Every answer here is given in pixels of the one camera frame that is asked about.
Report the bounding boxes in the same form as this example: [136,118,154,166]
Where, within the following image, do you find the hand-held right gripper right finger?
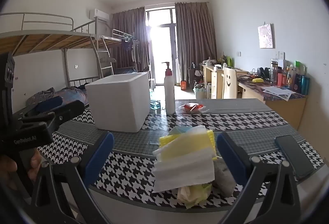
[216,133,301,224]

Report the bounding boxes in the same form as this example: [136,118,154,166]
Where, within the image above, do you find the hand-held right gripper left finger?
[31,132,115,224]

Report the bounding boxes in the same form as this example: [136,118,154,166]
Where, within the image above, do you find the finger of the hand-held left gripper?
[19,100,85,128]
[26,96,65,114]

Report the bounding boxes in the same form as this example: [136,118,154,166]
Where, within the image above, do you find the grey sponge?
[214,158,236,197]

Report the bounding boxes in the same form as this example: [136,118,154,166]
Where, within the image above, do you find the white foam box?
[85,72,151,133]

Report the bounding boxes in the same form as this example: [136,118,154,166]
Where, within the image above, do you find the pale yellow foam sheet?
[163,142,207,162]

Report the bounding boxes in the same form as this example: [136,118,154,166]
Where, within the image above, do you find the floral tissue packet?
[177,182,213,209]

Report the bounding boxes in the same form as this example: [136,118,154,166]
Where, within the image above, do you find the person's left hand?
[0,149,43,189]

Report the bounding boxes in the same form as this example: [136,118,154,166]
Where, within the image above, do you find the grey garment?
[27,87,56,107]

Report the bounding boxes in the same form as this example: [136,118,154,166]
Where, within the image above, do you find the blue patterned quilt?
[55,85,89,111]

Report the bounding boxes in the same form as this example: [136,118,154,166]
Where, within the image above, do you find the houndstooth tablecloth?
[36,98,327,211]

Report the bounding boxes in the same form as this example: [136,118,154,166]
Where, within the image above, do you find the dark smartphone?
[275,135,315,181]

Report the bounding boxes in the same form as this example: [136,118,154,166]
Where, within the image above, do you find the red snack packet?
[178,102,209,114]

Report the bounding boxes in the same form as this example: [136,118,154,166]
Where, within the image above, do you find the metal bunk bed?
[0,13,114,111]
[111,29,151,78]

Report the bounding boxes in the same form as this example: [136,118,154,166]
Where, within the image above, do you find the wooden desk with patterned cover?
[236,67,307,129]

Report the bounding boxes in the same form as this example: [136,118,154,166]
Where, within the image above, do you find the wooden smiley face chair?
[222,67,238,99]

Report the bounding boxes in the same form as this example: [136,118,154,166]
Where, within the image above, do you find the waste bin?
[193,84,206,99]

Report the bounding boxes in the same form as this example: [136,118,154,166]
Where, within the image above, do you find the wooden desk with drawers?
[200,63,224,99]

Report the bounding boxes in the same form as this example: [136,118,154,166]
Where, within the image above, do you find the printed papers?
[261,85,296,101]

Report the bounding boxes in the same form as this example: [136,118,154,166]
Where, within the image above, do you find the white lotion pump bottle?
[161,62,176,115]

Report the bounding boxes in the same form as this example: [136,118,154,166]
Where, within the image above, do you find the hanging dark clothes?
[121,34,139,62]

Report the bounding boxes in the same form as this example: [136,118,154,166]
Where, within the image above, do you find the black headphones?
[257,67,270,79]

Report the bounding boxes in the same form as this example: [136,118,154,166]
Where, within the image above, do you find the dark bag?
[188,62,202,86]

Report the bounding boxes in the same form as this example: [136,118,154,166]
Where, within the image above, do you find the row of toiletry bottles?
[270,58,310,93]

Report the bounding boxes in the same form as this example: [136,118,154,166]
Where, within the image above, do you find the white air conditioner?
[89,9,110,21]

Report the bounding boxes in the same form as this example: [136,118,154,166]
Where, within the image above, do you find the brown curtain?
[112,7,151,78]
[175,2,218,86]

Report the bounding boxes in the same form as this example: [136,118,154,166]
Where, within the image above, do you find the glass balcony door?
[145,8,178,86]

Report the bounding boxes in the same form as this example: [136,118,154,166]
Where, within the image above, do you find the cartoon wall picture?
[258,24,273,49]

